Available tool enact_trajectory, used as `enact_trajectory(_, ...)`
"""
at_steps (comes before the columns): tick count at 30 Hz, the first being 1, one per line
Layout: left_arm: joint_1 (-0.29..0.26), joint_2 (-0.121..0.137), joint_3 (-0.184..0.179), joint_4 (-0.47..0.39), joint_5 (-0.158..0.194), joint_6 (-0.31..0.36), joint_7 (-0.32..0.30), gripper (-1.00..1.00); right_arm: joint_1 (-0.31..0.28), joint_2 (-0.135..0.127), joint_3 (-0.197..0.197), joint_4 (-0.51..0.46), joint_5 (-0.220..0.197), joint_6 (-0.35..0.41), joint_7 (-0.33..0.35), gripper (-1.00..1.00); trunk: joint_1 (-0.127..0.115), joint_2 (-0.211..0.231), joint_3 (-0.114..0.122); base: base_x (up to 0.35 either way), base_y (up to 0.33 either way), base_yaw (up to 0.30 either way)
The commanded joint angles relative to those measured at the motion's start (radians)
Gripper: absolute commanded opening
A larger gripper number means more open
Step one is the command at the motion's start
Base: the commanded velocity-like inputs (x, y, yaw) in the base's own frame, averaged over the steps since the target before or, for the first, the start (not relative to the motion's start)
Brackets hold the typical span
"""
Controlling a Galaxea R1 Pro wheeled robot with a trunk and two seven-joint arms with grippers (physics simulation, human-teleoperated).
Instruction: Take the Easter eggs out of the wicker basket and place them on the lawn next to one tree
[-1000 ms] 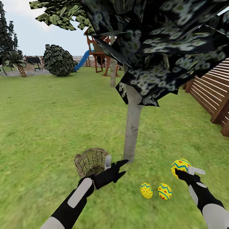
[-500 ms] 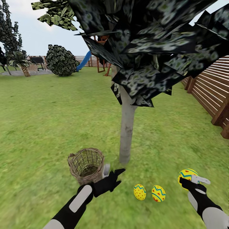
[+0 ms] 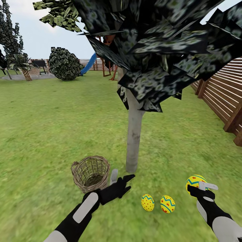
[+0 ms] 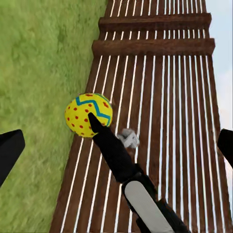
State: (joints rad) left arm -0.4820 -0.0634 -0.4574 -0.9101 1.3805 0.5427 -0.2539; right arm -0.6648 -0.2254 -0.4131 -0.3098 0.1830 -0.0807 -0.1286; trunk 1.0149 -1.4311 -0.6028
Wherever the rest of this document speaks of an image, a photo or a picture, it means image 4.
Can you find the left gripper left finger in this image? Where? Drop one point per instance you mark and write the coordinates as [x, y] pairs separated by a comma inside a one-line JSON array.
[[12, 145]]

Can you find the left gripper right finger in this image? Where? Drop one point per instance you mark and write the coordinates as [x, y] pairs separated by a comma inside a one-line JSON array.
[[225, 144]]

